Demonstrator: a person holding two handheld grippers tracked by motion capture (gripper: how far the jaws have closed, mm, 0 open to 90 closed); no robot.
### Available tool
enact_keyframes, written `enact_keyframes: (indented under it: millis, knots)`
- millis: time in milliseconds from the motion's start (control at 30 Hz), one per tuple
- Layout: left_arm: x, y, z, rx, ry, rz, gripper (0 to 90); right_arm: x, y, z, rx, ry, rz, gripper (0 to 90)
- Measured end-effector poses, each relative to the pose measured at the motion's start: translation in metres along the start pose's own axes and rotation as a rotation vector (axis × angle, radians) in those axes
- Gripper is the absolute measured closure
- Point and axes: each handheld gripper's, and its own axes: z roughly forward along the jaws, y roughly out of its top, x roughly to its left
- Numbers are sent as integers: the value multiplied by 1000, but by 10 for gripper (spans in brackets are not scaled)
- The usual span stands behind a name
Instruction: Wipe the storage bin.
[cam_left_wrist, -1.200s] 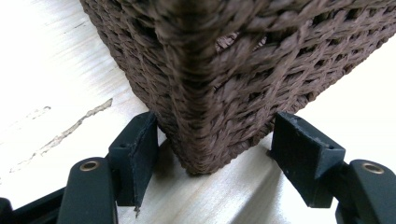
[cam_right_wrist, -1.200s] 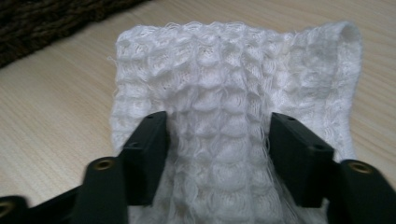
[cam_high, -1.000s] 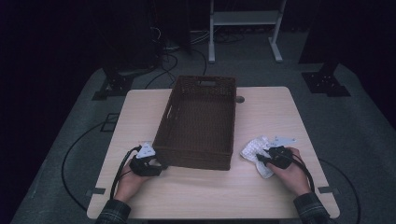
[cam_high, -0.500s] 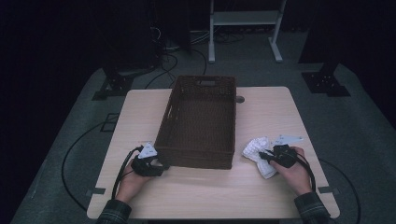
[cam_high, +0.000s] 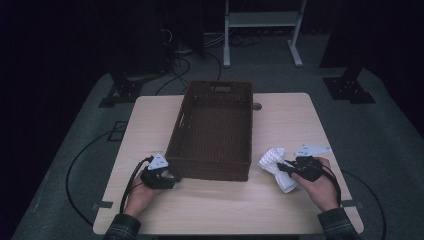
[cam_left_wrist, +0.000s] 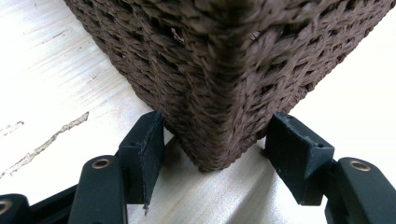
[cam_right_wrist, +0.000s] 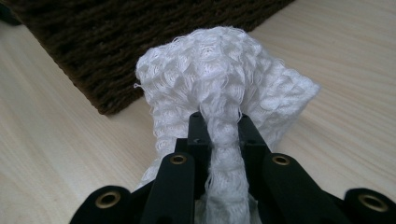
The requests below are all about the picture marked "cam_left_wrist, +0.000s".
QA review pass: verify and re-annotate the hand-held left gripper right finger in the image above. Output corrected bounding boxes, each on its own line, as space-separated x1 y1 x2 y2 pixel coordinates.
263 111 335 207

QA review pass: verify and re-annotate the brown wicker basket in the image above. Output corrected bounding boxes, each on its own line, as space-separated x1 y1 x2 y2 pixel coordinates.
64 0 396 173

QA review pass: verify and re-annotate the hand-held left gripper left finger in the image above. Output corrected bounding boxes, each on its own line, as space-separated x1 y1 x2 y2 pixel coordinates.
118 110 166 217

